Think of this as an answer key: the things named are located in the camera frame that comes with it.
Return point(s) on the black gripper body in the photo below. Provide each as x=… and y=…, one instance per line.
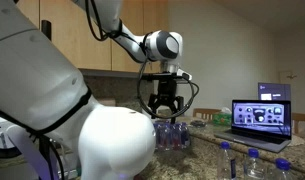
x=166, y=90

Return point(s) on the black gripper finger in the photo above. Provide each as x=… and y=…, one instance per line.
x=153, y=103
x=176, y=106

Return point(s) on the blue-capped water bottle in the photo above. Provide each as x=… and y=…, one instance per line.
x=281, y=170
x=226, y=163
x=253, y=167

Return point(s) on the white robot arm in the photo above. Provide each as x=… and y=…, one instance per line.
x=43, y=92

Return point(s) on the wooden chair back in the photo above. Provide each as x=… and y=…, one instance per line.
x=204, y=113

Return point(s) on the shrink-wrapped water bottle pack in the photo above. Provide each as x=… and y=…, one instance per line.
x=171, y=136

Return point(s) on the green tissue box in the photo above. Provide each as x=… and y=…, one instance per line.
x=223, y=117

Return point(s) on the background monitor screen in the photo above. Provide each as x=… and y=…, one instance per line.
x=274, y=91

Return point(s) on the silver open laptop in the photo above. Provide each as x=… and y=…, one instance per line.
x=264, y=124

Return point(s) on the wooden upper cabinets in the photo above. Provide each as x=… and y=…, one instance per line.
x=74, y=35

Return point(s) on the white VR headset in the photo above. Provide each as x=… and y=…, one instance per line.
x=15, y=141

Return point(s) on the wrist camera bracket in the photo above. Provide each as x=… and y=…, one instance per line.
x=179, y=74

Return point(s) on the black camera stand pole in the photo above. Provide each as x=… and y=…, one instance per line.
x=46, y=28

